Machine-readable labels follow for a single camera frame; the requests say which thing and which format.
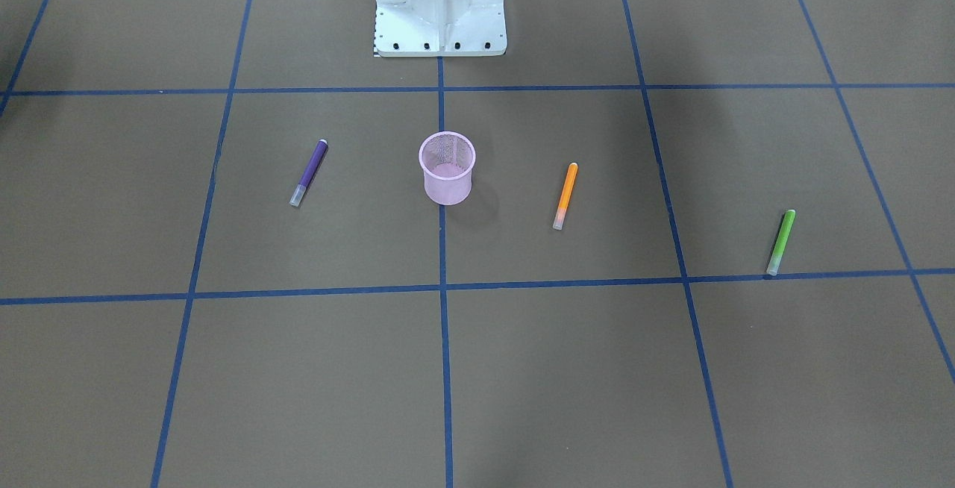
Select green marker pen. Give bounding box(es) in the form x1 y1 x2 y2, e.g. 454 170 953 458
766 209 797 277

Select orange marker pen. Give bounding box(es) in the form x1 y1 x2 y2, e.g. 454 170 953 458
552 162 579 231

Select purple marker pen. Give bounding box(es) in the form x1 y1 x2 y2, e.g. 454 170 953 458
289 139 328 208

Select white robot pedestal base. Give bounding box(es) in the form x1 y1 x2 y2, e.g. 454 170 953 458
373 0 508 57

